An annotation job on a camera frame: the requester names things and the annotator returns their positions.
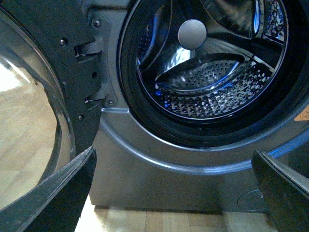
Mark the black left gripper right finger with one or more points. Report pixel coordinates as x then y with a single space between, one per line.
285 191

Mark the orange warning sticker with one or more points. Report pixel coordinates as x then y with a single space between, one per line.
304 115

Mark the washing machine glass door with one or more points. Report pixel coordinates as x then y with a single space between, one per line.
47 82

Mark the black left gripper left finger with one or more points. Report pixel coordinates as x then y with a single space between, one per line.
56 204

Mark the grey front-load washing machine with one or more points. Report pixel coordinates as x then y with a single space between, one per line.
190 89

